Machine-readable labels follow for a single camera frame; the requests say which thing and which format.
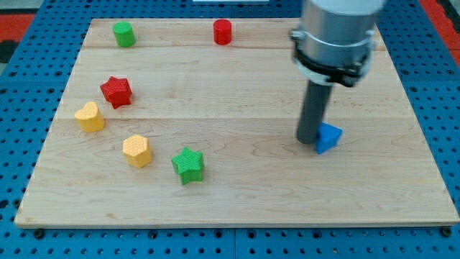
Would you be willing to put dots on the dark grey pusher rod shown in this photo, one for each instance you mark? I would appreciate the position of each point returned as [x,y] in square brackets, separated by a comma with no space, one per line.
[312,112]

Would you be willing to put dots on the blue triangle block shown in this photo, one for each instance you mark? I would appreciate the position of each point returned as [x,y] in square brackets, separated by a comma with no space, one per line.
[327,137]

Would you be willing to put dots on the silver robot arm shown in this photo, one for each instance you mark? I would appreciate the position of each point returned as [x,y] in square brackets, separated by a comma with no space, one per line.
[332,44]

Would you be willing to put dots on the red cylinder block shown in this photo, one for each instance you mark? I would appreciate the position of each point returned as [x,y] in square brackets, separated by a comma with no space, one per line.
[222,31]

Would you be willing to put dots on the green star block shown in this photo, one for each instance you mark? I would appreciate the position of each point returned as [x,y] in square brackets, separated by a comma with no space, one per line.
[189,165]

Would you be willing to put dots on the wooden board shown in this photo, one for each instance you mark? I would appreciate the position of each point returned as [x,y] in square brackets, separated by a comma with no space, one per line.
[239,105]

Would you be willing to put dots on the yellow hexagon block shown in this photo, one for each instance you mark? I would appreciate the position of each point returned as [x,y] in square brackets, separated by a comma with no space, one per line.
[137,151]

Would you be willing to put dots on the red star block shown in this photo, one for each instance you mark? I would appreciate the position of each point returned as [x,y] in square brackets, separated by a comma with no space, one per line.
[117,91]

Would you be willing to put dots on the green cylinder block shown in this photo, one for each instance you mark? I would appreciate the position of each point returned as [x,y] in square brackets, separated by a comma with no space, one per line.
[124,34]

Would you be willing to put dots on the yellow heart block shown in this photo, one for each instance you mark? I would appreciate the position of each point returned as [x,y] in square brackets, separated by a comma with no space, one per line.
[89,118]

